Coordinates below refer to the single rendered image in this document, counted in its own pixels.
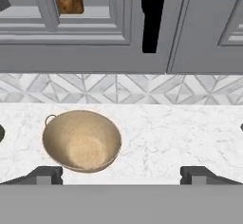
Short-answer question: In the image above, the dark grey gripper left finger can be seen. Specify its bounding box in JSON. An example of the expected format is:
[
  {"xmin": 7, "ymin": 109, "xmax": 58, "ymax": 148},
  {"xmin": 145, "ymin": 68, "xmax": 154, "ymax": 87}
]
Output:
[{"xmin": 0, "ymin": 165, "xmax": 64, "ymax": 186}]

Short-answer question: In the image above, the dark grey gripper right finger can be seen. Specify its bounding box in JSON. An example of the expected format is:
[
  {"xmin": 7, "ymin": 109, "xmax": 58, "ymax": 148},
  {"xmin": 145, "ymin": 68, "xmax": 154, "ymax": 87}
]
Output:
[{"xmin": 179, "ymin": 165, "xmax": 243, "ymax": 186}]

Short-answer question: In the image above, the tan woven basket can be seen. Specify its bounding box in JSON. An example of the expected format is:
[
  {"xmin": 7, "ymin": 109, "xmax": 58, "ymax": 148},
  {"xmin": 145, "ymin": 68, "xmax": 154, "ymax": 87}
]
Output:
[{"xmin": 42, "ymin": 109, "xmax": 122, "ymax": 174}]

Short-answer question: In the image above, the grey glass-panel cabinet door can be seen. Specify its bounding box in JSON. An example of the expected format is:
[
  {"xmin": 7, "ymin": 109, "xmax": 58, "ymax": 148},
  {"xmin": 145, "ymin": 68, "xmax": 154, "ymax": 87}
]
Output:
[{"xmin": 0, "ymin": 0, "xmax": 191, "ymax": 75}]

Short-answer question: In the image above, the grey solid cabinet door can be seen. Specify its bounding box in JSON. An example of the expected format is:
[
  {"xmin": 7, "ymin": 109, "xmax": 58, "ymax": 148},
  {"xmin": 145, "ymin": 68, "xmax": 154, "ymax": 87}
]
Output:
[{"xmin": 166, "ymin": 0, "xmax": 243, "ymax": 75}]

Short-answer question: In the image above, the dark round object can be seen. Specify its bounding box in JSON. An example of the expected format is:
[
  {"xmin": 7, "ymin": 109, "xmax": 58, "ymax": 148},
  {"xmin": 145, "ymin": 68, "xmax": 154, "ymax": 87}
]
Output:
[{"xmin": 0, "ymin": 123, "xmax": 6, "ymax": 143}]

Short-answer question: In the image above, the black cabinet door handle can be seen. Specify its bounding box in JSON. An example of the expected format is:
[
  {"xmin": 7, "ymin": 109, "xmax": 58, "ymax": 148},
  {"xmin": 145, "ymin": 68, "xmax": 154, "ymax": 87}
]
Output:
[{"xmin": 140, "ymin": 0, "xmax": 168, "ymax": 54}]

